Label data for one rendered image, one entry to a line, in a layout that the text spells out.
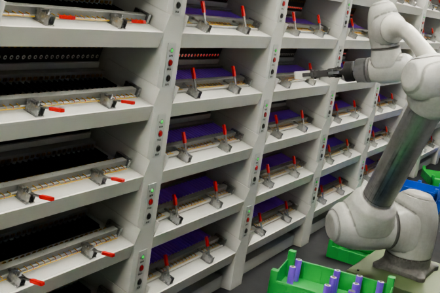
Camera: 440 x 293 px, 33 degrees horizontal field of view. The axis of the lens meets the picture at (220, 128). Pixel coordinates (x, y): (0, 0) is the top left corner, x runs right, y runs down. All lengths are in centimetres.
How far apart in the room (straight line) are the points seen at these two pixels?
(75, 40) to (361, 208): 112
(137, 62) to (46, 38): 47
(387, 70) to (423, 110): 55
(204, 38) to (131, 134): 37
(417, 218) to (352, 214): 24
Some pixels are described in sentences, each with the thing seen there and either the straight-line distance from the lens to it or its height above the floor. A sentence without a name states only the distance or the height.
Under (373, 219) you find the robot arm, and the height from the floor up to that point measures 45.
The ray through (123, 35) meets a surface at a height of 94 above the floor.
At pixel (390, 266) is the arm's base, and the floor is 26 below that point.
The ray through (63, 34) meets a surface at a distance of 169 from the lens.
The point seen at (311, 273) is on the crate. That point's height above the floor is 35.
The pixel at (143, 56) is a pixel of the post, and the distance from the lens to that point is 205.
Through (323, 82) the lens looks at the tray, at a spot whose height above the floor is 76.
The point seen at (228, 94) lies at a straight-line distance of 245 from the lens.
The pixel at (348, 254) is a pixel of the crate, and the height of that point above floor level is 4.
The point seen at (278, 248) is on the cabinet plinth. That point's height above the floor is 2.
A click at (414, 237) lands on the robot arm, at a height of 39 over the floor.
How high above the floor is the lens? 109
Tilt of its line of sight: 10 degrees down
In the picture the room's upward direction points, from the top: 9 degrees clockwise
